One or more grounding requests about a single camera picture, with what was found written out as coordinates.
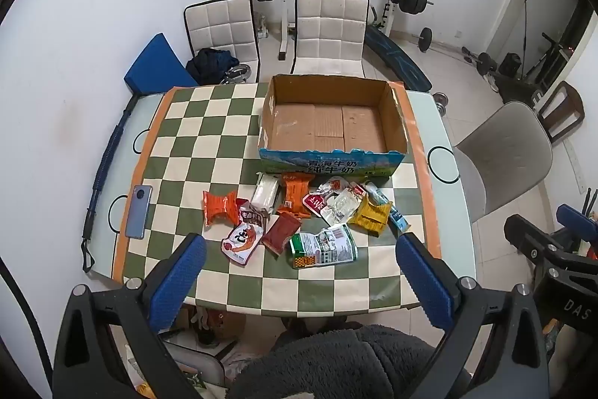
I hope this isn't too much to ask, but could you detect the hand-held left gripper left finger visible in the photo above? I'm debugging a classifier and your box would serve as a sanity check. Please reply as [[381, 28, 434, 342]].
[[52, 233, 209, 399]]

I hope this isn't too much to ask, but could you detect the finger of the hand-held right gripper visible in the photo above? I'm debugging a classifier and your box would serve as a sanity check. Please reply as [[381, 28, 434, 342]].
[[503, 214, 598, 279], [556, 203, 598, 241]]

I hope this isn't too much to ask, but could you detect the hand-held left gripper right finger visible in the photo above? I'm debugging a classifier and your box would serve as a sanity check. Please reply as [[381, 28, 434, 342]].
[[395, 233, 549, 399]]

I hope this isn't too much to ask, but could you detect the bright orange snack packet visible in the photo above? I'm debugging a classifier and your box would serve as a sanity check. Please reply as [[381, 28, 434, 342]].
[[202, 190, 240, 231]]

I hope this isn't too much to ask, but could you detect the clear gold snack packet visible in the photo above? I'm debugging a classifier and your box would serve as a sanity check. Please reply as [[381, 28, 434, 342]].
[[321, 184, 367, 226]]

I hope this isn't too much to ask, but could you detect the cardboard box blue print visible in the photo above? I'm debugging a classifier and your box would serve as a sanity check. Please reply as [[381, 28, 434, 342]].
[[258, 74, 409, 187]]

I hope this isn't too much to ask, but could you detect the light blue stick packet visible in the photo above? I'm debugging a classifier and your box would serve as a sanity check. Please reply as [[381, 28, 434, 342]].
[[363, 181, 411, 234]]

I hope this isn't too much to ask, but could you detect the white red shrimp snack packet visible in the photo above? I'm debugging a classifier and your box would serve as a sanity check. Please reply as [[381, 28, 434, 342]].
[[221, 221, 265, 265]]

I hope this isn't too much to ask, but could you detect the blue grey smartphone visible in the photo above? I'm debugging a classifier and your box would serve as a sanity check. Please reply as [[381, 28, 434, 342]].
[[124, 185, 152, 239]]

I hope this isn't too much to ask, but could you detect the yellow snack packet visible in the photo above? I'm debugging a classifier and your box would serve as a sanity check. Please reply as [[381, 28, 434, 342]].
[[348, 196, 393, 236]]

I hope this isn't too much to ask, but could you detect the grey shell chair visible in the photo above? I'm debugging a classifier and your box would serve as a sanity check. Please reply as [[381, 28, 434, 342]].
[[455, 101, 554, 224]]

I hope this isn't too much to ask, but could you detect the small dark red snack packet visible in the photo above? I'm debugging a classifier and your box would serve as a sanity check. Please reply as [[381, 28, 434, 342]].
[[236, 199, 269, 228]]

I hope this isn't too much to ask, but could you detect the green white snack packet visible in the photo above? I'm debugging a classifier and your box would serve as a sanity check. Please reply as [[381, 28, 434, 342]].
[[288, 224, 358, 270]]

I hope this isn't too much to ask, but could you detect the brown wooden chair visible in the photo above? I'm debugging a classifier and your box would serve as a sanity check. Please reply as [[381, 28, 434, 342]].
[[537, 80, 586, 145]]

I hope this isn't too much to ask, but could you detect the brown red snack packet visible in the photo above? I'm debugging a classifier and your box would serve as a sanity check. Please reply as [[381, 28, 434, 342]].
[[260, 212, 302, 257]]

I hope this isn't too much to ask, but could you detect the plain white snack packet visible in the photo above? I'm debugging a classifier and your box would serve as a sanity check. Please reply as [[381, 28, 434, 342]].
[[251, 173, 282, 217]]

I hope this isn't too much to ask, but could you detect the grey fuzzy clothing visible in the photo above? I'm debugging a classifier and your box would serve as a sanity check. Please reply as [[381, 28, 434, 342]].
[[224, 324, 472, 399]]

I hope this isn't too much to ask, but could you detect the black spring exercise bar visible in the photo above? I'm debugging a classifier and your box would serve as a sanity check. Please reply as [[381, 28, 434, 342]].
[[81, 93, 141, 273]]

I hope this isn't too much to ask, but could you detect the white snack packet red circle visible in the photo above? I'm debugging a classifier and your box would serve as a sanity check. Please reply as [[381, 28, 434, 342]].
[[302, 176, 351, 217]]

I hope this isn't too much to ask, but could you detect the orange snack packet white label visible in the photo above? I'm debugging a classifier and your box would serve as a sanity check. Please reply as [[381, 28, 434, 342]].
[[277, 173, 316, 220]]

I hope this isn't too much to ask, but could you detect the green white checkered tablecloth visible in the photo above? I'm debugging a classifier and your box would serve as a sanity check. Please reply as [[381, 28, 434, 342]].
[[111, 81, 442, 316]]

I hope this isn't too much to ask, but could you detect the black scooter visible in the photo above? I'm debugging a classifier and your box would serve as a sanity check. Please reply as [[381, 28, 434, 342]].
[[523, 32, 568, 86]]

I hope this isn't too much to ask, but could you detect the black dumbbell set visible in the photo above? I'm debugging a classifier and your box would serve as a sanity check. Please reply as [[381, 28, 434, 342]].
[[462, 46, 500, 77]]

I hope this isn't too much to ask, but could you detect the small black dumbbell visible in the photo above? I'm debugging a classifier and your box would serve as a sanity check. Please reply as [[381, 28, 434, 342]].
[[417, 27, 463, 54]]

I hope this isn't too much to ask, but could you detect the blue cushion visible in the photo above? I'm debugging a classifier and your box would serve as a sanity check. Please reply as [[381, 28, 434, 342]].
[[124, 33, 199, 95]]

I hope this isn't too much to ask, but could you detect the dark jacket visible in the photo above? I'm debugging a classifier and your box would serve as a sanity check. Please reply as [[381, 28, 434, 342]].
[[186, 48, 240, 83]]

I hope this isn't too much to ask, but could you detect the white quilted chair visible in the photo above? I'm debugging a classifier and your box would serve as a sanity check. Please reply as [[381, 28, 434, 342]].
[[184, 0, 261, 84], [290, 0, 370, 78]]

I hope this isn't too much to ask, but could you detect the silver metal ring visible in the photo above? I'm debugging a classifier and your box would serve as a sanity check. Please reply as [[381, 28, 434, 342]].
[[222, 63, 253, 84]]

